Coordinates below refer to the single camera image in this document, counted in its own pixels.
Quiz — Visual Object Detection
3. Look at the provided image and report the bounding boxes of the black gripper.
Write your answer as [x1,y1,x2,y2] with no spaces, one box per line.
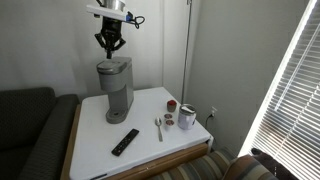
[94,16,127,60]

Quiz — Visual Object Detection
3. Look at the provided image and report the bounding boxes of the grey single-serve coffee machine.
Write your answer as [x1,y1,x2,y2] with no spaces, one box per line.
[96,56,135,125]

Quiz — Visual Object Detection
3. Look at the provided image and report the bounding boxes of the thin metal floor pole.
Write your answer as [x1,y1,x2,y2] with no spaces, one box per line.
[180,0,193,105]

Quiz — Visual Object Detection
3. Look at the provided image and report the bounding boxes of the brown pod with red lid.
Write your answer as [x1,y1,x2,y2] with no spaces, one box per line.
[166,99,178,113]

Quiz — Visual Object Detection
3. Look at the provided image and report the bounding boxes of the silver metal spoon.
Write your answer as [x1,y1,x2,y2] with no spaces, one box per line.
[154,116,164,143]

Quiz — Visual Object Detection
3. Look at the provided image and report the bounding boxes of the wooden side table, white top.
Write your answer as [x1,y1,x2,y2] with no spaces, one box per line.
[59,86,215,180]

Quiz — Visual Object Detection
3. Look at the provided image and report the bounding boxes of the black tv remote control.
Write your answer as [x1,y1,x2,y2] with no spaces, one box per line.
[111,128,141,157]

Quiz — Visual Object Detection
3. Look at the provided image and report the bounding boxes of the lavender mug with clear lid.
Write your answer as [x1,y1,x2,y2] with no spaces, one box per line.
[177,103,198,131]

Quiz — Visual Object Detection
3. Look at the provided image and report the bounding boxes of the dark grey fabric sofa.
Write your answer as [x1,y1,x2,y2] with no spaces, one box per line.
[0,86,81,180]

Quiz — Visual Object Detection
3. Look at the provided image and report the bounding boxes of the striped fabric cushion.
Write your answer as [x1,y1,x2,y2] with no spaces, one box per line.
[146,148,280,180]

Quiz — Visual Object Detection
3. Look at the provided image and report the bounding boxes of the white blind tilt wand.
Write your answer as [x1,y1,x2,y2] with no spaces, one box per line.
[273,20,320,113]

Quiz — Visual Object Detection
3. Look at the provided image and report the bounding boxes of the white window blinds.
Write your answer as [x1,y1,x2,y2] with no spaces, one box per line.
[237,0,320,180]

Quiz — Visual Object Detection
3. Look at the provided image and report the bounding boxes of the dark brown pillow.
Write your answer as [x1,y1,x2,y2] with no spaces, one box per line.
[250,147,301,180]

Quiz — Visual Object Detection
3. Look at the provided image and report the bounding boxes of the white wrist camera mount plate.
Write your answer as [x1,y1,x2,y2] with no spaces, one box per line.
[85,4,130,23]

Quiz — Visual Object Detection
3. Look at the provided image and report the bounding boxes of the black camera cable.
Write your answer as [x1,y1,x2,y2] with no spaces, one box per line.
[125,11,146,30]

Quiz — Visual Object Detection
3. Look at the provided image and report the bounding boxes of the black power cord with plug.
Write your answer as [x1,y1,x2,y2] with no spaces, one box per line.
[204,112,215,130]

